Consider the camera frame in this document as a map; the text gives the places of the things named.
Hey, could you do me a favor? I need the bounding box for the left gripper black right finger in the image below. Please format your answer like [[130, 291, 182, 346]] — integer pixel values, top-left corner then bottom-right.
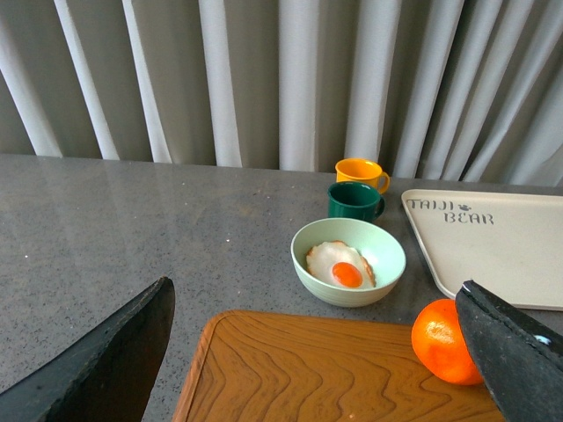
[[455, 280, 562, 421]]

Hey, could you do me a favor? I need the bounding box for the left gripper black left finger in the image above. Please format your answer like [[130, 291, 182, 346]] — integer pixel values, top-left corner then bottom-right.
[[1, 277, 175, 421]]

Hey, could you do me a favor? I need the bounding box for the orange mandarin fruit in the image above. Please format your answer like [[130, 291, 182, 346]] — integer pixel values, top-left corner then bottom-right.
[[411, 299, 483, 386]]

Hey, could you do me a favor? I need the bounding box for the cream bear tray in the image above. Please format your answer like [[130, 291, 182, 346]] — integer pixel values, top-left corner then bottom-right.
[[401, 189, 562, 310]]

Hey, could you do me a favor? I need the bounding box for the wooden cutting board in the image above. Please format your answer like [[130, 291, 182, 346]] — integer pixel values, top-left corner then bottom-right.
[[173, 310, 502, 421]]

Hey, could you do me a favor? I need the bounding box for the light green bowl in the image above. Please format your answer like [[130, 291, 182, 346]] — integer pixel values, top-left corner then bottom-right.
[[290, 218, 406, 308]]

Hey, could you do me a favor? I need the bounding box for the fake fried egg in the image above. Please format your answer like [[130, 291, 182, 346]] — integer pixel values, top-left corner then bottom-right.
[[306, 240, 376, 289]]

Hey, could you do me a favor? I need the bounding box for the dark green mug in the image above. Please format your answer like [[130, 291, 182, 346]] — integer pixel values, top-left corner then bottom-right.
[[327, 181, 386, 223]]

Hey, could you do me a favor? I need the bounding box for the yellow mug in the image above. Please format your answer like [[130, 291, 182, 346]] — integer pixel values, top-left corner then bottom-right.
[[335, 157, 391, 194]]

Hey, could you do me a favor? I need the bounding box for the grey white curtain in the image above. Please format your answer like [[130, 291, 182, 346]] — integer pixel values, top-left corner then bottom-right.
[[1, 1, 562, 186]]

